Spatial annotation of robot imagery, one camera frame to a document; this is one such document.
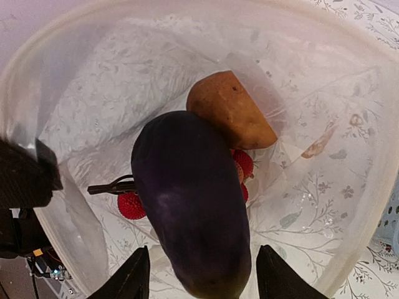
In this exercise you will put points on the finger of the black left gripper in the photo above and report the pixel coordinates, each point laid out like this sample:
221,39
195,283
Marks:
26,181

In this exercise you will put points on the clear zip top bag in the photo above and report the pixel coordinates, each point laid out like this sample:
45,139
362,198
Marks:
85,82

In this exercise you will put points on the light blue plastic basket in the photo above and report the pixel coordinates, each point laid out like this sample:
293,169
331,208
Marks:
387,228

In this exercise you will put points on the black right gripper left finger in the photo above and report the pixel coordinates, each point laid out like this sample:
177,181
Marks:
130,281

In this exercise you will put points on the brown potato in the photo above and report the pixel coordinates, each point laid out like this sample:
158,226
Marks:
221,99

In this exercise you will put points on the purple eggplant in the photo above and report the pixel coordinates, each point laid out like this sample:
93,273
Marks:
189,186

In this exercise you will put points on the red cherry tomato cluster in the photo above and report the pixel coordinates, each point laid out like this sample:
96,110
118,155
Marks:
129,203

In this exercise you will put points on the floral patterned tablecloth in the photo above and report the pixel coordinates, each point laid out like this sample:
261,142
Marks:
328,91

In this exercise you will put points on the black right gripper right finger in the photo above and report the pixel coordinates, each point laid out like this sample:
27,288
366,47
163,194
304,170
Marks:
277,280

